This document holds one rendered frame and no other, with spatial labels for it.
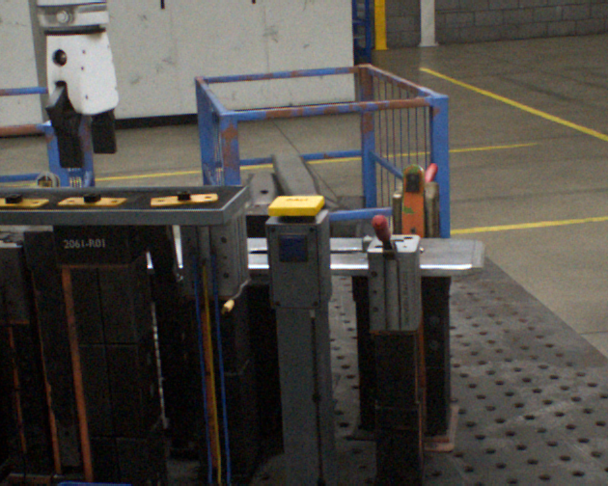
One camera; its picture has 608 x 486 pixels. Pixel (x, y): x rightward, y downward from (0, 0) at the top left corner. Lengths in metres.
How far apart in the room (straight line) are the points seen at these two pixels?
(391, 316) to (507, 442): 0.35
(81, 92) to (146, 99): 8.43
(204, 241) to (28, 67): 8.27
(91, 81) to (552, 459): 0.88
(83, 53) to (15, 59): 8.40
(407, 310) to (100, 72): 0.52
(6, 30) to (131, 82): 1.14
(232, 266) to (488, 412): 0.56
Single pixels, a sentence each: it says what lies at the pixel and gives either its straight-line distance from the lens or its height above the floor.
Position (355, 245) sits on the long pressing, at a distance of 1.72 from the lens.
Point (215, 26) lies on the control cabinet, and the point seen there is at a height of 0.85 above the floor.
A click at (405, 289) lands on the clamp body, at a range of 1.48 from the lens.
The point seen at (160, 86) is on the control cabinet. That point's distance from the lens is 9.74.
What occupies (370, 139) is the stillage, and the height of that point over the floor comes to 0.61.
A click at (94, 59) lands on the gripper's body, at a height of 1.34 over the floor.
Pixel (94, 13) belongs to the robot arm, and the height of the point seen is 1.40.
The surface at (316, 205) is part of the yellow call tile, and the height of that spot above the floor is 1.16.
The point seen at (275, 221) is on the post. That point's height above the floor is 1.14.
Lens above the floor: 1.46
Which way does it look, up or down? 16 degrees down
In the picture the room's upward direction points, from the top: 3 degrees counter-clockwise
